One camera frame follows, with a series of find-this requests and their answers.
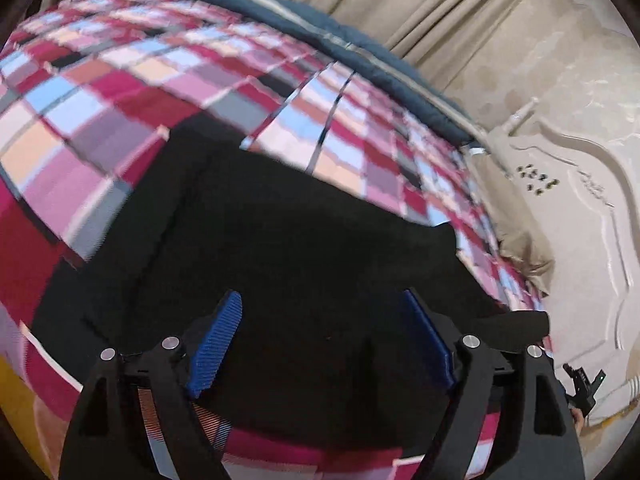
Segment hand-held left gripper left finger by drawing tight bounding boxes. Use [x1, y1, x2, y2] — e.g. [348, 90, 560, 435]
[59, 289, 244, 480]

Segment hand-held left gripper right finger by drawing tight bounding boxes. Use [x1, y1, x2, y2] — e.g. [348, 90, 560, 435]
[402, 287, 586, 480]

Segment black pants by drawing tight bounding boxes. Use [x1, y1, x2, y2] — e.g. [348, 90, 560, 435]
[30, 110, 551, 453]

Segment beige pillow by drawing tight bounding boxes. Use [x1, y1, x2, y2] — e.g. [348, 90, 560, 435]
[470, 150, 557, 293]

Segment white carved headboard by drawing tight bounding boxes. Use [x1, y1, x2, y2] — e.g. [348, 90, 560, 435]
[487, 97, 640, 428]

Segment dark headboard stickers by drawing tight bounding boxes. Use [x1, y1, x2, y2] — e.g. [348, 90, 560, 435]
[515, 162, 560, 196]

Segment checkered bed sheet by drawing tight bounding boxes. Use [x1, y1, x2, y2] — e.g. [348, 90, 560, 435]
[0, 0, 551, 480]

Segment dark blue quilt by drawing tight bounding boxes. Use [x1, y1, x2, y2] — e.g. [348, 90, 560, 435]
[180, 0, 488, 148]

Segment beige curtain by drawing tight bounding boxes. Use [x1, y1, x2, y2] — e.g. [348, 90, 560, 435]
[210, 0, 566, 88]

